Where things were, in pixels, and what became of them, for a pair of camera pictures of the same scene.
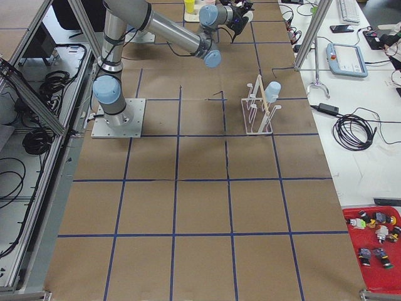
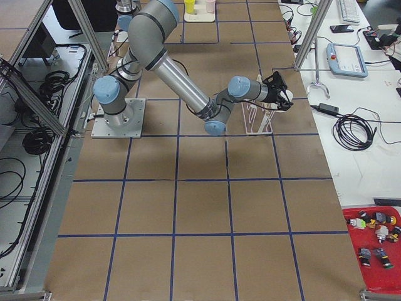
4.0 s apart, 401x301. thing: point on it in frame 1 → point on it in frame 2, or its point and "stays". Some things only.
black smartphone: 340,28 stays
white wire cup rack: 257,116 stays
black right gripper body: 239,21 → 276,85
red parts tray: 375,234 stays
